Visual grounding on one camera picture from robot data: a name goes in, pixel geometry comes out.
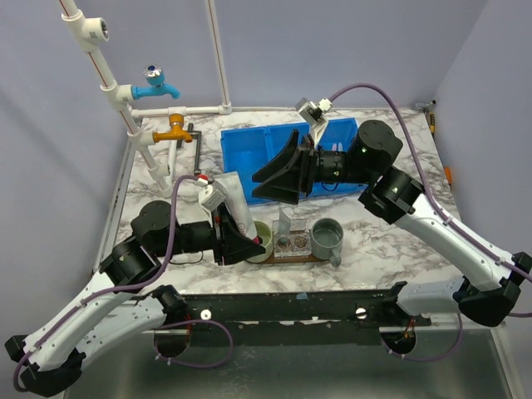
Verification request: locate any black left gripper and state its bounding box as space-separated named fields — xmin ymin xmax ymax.
xmin=156 ymin=202 xmax=268 ymax=265

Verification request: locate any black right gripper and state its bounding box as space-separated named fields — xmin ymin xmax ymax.
xmin=251 ymin=130 xmax=372 ymax=204

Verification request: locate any light green ceramic mug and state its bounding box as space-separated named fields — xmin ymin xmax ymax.
xmin=247 ymin=220 xmax=273 ymax=264

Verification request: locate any toothpaste tube red cap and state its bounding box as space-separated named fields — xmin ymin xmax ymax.
xmin=214 ymin=172 xmax=259 ymax=243

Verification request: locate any oval wooden tray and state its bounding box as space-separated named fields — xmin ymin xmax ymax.
xmin=261 ymin=254 xmax=328 ymax=264

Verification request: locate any clear plastic square holder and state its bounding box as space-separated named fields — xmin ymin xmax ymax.
xmin=272 ymin=219 xmax=312 ymax=259

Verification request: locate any grey ceramic mug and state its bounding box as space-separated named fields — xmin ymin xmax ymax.
xmin=310 ymin=218 xmax=344 ymax=267

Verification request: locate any toothpaste tube green cap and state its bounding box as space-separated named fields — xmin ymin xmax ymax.
xmin=278 ymin=209 xmax=291 ymax=247

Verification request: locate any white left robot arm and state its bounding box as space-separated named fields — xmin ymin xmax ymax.
xmin=5 ymin=199 xmax=264 ymax=397

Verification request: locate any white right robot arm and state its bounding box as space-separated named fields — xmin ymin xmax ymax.
xmin=252 ymin=120 xmax=531 ymax=327

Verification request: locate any black metal hex key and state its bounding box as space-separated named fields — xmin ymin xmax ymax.
xmin=172 ymin=122 xmax=202 ymax=175

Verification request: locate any orange plastic faucet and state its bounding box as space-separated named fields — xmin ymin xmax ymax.
xmin=152 ymin=113 xmax=193 ymax=144

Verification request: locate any yellow black tool at corner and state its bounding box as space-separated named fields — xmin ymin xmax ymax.
xmin=415 ymin=100 xmax=437 ymax=135

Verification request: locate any blue plastic faucet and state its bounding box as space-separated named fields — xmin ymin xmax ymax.
xmin=131 ymin=64 xmax=180 ymax=100

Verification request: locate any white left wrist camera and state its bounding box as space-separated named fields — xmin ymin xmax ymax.
xmin=196 ymin=175 xmax=226 ymax=221

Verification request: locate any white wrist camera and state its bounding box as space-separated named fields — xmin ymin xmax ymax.
xmin=295 ymin=98 xmax=333 ymax=148
xmin=196 ymin=175 xmax=226 ymax=221

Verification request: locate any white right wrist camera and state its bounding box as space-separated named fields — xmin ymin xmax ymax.
xmin=295 ymin=98 xmax=333 ymax=148

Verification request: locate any black metal base rail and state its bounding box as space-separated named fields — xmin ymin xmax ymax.
xmin=153 ymin=286 xmax=433 ymax=348

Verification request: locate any orange clamp on wall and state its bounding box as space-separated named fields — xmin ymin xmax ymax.
xmin=444 ymin=167 xmax=453 ymax=186

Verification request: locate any white PVC pipe frame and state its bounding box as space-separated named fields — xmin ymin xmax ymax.
xmin=58 ymin=1 xmax=234 ymax=196

